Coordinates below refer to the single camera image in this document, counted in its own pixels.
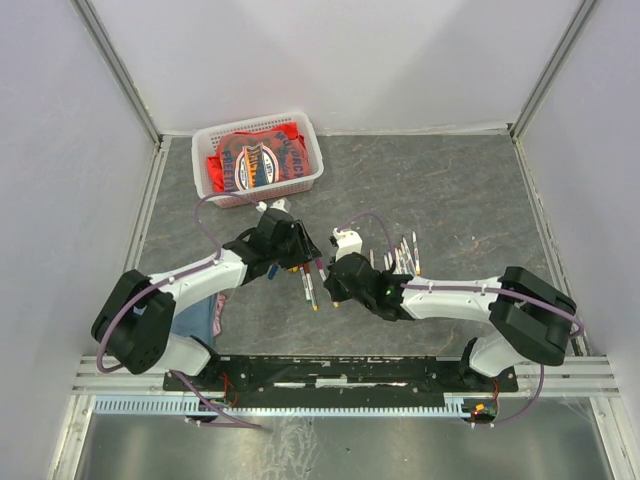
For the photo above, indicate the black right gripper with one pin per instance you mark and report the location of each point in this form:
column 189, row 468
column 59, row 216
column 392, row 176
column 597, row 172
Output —
column 335, row 294

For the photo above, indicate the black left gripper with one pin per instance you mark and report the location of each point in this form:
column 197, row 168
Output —
column 306, row 250

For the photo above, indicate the red cap marker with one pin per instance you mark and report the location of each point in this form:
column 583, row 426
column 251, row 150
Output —
column 407, row 257

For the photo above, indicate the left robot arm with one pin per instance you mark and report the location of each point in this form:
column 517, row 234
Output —
column 133, row 328

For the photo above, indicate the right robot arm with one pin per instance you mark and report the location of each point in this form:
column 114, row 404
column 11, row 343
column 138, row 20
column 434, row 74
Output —
column 532, row 320

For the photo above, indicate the orange printed shirt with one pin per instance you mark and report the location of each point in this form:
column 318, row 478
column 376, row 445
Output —
column 246, row 160

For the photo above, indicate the blue and pink cloth pile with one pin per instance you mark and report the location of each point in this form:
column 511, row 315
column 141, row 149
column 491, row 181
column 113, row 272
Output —
column 201, row 320

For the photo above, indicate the white plastic basket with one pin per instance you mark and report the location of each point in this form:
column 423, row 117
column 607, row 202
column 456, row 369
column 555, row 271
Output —
column 205, row 141

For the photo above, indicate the small circuit board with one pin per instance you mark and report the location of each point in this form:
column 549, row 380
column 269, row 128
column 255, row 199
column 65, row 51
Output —
column 484, row 413

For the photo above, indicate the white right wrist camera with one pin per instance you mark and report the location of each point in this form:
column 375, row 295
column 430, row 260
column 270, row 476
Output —
column 345, row 242

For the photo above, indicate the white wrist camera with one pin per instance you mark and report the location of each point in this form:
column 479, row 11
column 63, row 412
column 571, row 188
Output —
column 278, row 208
column 345, row 242

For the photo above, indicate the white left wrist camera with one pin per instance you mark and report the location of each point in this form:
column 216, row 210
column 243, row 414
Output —
column 278, row 208

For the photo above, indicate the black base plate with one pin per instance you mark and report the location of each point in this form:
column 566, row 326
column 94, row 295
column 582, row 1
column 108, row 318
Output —
column 248, row 373

